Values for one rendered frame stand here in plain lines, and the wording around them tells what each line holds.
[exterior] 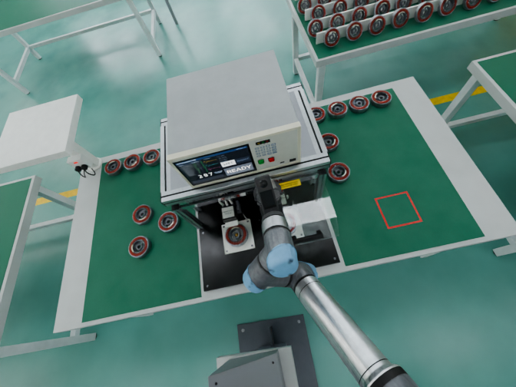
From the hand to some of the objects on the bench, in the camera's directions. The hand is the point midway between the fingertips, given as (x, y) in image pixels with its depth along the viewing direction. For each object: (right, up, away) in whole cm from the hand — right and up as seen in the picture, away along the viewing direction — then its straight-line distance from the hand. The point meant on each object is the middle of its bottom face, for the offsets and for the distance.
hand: (264, 177), depth 82 cm
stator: (-12, -27, +35) cm, 46 cm away
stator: (-66, -18, +52) cm, 86 cm away
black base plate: (0, -24, +38) cm, 45 cm away
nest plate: (-12, -27, +36) cm, 47 cm away
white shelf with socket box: (-98, +5, +69) cm, 120 cm away
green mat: (+58, +10, +43) cm, 73 cm away
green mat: (-67, -20, +52) cm, 87 cm away
